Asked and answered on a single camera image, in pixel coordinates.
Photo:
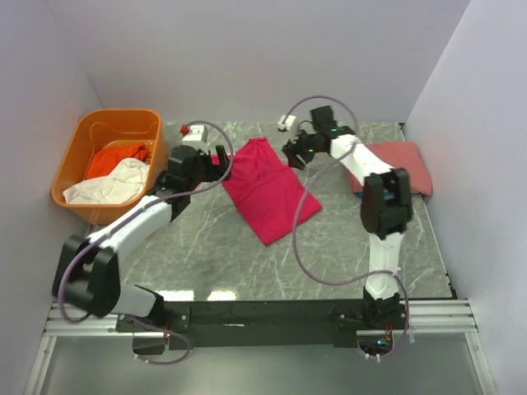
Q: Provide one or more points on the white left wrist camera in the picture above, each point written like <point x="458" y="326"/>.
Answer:
<point x="194" y="135"/>

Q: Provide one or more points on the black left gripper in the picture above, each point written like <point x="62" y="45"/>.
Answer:
<point x="215" y="165"/>

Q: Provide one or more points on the orange t shirt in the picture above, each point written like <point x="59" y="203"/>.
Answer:
<point x="105" y="160"/>

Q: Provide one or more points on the aluminium frame rail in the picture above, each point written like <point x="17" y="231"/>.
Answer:
<point x="443" y="353"/>

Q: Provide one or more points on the orange plastic laundry basket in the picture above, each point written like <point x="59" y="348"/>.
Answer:
<point x="106" y="128"/>

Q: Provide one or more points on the folded salmon pink t shirt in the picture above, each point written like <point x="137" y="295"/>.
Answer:
<point x="405" y="155"/>

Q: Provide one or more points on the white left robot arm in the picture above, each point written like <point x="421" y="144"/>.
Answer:
<point x="88" y="273"/>

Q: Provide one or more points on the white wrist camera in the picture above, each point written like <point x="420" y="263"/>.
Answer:
<point x="286" y="122"/>
<point x="194" y="135"/>

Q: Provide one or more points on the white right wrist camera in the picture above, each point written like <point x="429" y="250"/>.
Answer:
<point x="286" y="122"/>

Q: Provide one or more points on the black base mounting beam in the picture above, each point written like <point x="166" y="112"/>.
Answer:
<point x="281" y="322"/>

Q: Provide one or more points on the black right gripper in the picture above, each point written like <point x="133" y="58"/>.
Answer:
<point x="297" y="149"/>

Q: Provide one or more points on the magenta t shirt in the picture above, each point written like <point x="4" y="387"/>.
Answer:
<point x="264" y="191"/>

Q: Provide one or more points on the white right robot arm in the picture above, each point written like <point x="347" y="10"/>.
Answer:
<point x="386" y="207"/>

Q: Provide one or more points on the white t shirt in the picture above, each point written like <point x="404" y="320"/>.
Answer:
<point x="124" y="183"/>

